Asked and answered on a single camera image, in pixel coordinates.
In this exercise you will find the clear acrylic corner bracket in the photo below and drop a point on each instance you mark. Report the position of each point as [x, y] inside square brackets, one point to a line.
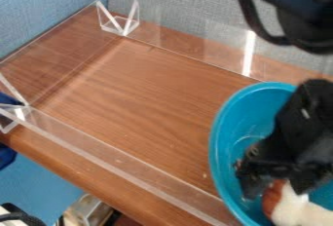
[116, 24]

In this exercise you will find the metal frame under table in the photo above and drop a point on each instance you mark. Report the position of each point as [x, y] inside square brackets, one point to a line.
[86, 212]

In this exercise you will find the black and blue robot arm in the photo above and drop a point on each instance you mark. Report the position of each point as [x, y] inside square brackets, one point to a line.
[298, 23]

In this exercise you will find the white and orange toy mushroom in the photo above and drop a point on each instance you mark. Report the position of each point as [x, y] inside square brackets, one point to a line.
[289, 209]

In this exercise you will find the dark blue object at left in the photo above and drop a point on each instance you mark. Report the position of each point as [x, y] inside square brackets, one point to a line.
[7, 152]

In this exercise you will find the clear acrylic left bracket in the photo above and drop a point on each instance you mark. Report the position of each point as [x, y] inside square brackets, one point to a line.
[16, 113]

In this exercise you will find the clear acrylic table barrier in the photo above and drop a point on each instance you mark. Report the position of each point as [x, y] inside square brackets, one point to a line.
[123, 107]

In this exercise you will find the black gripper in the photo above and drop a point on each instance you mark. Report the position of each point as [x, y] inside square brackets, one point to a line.
[287, 155]

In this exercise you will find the black and white wheel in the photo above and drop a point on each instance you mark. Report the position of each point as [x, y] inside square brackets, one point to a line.
[12, 216]

